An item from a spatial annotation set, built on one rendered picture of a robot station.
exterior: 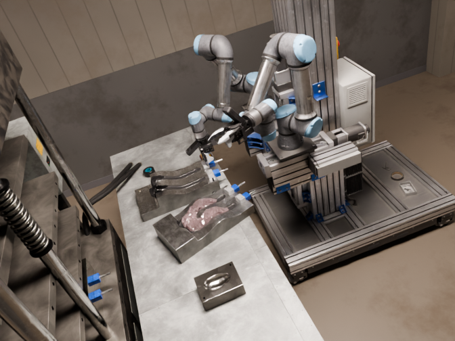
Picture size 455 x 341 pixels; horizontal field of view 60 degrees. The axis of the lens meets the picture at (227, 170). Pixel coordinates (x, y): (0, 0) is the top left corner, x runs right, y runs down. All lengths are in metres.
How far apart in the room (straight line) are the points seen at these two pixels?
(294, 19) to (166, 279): 1.46
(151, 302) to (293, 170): 1.05
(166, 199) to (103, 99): 1.79
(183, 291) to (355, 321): 1.18
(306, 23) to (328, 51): 0.22
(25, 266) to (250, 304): 0.96
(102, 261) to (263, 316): 1.00
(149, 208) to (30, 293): 0.98
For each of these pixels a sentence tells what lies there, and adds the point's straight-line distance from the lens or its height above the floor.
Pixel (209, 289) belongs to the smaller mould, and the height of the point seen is 0.87.
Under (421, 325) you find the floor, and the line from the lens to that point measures 2.76.
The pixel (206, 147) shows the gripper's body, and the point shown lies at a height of 1.05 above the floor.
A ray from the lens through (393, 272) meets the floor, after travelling 2.95.
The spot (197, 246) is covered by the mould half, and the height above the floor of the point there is 0.84.
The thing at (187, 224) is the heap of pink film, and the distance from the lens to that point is 2.16.
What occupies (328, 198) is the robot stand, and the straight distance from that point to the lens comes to 2.90.
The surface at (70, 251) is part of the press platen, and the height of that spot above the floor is 1.04.
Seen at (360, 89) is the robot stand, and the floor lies 1.17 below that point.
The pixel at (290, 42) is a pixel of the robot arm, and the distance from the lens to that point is 1.89.
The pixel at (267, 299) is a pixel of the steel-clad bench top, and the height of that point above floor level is 0.80.
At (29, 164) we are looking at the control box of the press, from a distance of 2.41.
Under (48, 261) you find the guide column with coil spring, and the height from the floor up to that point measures 1.35.
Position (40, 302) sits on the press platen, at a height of 1.29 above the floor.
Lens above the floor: 2.36
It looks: 37 degrees down
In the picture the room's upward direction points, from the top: 16 degrees counter-clockwise
